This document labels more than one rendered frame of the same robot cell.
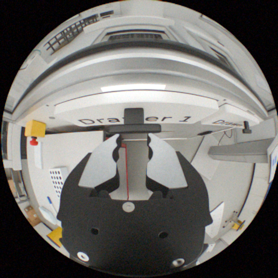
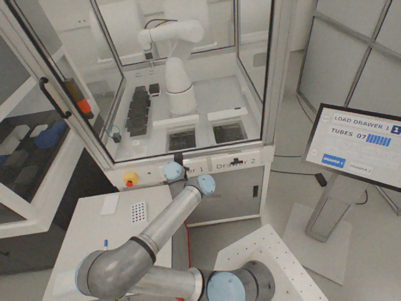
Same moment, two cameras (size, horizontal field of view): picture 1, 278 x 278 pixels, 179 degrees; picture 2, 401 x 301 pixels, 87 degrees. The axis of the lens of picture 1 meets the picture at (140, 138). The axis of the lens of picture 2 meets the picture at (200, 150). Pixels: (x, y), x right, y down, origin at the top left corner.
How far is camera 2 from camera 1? 1.13 m
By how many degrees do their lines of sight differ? 39
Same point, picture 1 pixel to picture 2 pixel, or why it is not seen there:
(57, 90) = (163, 160)
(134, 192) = not seen: outside the picture
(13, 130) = (55, 184)
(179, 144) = (254, 226)
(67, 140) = (149, 190)
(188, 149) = not seen: hidden behind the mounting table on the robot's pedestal
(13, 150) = (49, 203)
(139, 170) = (206, 266)
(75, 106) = not seen: hidden behind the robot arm
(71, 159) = (151, 199)
